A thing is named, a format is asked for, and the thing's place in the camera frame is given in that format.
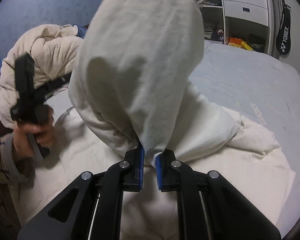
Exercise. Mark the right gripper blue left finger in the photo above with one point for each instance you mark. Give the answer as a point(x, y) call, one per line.
point(126, 175)

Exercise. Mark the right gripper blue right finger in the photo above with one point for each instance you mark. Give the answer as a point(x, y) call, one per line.
point(172, 174)

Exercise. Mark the white hooded puffer jacket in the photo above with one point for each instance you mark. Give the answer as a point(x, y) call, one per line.
point(130, 84)

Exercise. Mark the person left sleeve forearm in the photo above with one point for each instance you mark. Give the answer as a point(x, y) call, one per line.
point(11, 173)

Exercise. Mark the person left hand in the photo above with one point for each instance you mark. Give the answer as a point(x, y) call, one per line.
point(45, 136)

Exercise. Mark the cream knitted blanket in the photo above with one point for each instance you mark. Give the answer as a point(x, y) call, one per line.
point(53, 48)

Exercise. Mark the light blue bed sheet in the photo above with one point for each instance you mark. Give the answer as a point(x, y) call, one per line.
point(258, 90)

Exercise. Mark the orange yellow toy blocks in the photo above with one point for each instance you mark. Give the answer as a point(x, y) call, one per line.
point(239, 43)

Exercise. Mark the black Yonex racket bag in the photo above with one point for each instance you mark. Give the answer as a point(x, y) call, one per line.
point(283, 39)

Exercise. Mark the open wardrobe shelf unit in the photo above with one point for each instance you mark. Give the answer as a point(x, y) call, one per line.
point(219, 28)

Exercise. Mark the white drawer cabinet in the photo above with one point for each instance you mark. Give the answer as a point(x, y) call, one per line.
point(250, 10)

